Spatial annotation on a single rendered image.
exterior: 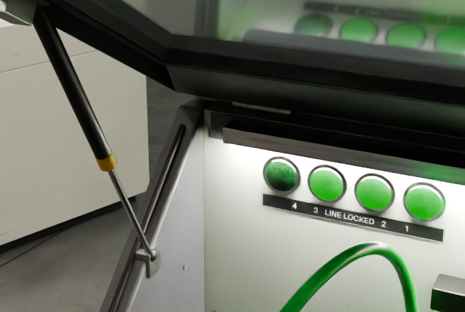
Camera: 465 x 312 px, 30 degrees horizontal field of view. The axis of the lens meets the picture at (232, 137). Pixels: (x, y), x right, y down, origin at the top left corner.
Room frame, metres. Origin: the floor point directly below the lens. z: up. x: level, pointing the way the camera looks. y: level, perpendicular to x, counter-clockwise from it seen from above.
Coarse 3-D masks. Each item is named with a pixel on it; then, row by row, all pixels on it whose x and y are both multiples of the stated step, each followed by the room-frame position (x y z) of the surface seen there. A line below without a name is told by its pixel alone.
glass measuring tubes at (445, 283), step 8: (440, 280) 0.89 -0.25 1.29; (448, 280) 0.89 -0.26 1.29; (456, 280) 0.89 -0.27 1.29; (464, 280) 0.89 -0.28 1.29; (432, 288) 0.88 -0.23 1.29; (440, 288) 0.87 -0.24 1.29; (448, 288) 0.87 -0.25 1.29; (456, 288) 0.87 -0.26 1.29; (464, 288) 0.87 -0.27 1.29; (432, 296) 0.87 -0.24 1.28; (440, 296) 0.87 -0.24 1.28; (448, 296) 0.87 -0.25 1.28; (456, 296) 0.86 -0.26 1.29; (464, 296) 0.86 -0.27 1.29; (432, 304) 0.87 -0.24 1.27; (440, 304) 0.87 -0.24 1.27; (448, 304) 0.87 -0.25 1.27; (456, 304) 0.86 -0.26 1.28; (464, 304) 0.86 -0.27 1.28
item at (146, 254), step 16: (48, 16) 0.78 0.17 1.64; (48, 32) 0.78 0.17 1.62; (48, 48) 0.78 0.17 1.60; (64, 48) 0.79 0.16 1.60; (64, 64) 0.79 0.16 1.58; (64, 80) 0.80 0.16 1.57; (80, 96) 0.81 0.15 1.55; (80, 112) 0.81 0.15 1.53; (96, 128) 0.83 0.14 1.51; (96, 144) 0.83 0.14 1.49; (96, 160) 0.84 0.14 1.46; (112, 160) 0.84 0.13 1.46; (112, 176) 0.85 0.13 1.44; (128, 208) 0.87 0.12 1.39; (144, 240) 0.90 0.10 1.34; (144, 256) 0.90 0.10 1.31; (160, 256) 0.92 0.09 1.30
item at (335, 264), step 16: (336, 256) 0.71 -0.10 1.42; (352, 256) 0.72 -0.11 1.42; (384, 256) 0.77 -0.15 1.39; (400, 256) 0.79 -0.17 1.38; (320, 272) 0.69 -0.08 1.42; (336, 272) 0.70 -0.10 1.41; (400, 272) 0.80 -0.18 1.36; (304, 288) 0.67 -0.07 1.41; (288, 304) 0.66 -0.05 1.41; (304, 304) 0.66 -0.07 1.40; (416, 304) 0.82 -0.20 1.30
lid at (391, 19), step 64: (0, 0) 0.73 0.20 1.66; (64, 0) 0.74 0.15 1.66; (128, 0) 0.75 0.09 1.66; (192, 0) 0.71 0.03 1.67; (256, 0) 0.66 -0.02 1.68; (320, 0) 0.63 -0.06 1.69; (384, 0) 0.59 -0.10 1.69; (448, 0) 0.56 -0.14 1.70; (128, 64) 0.98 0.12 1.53; (192, 64) 0.89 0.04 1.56; (256, 64) 0.87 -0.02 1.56; (320, 64) 0.82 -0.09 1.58; (384, 64) 0.76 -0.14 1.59; (448, 64) 0.71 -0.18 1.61; (448, 128) 0.90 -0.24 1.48
